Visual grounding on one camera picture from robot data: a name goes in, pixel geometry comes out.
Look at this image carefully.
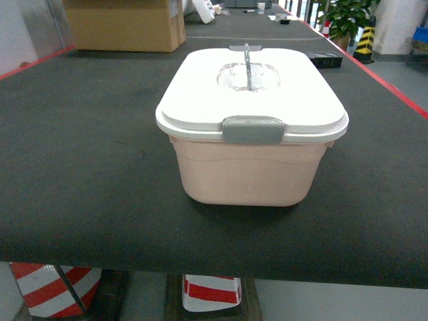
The white paper cup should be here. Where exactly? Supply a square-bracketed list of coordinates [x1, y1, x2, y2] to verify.
[257, 2, 265, 15]

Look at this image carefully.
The red-white traffic cone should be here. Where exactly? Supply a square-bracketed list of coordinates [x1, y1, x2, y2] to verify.
[320, 20, 330, 38]
[163, 274, 263, 321]
[9, 262, 131, 321]

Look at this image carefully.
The left red-white traffic cone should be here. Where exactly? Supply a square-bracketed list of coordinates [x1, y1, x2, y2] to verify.
[9, 262, 131, 321]

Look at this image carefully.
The green potted plant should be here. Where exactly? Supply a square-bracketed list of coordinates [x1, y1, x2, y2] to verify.
[315, 0, 380, 51]

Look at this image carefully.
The white box lid grey latch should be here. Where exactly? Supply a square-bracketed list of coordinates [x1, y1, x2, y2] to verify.
[156, 46, 349, 144]

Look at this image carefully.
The steel shelf with blue bins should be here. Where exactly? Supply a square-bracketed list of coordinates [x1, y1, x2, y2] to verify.
[405, 27, 427, 64]

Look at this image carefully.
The right red-white traffic cone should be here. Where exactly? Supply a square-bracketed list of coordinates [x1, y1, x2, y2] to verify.
[163, 274, 263, 321]

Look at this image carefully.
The red conveyor frame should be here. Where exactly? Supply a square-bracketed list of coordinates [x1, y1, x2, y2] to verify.
[1, 11, 427, 126]

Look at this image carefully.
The cardboard box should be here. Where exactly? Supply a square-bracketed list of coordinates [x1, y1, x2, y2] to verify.
[63, 1, 186, 53]

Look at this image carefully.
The grey plastic crate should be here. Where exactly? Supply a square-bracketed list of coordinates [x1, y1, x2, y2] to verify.
[220, 0, 272, 9]

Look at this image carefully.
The far red-white traffic cone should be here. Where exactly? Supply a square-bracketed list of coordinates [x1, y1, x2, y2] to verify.
[320, 20, 330, 38]

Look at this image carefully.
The yellow-black traffic cone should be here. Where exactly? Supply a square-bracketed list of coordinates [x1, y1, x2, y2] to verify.
[352, 15, 377, 64]

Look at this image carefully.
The pink plastic storage box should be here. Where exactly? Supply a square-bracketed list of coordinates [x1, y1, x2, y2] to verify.
[170, 136, 333, 207]

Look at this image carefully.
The small black box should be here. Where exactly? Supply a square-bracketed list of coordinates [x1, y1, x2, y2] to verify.
[305, 51, 343, 69]

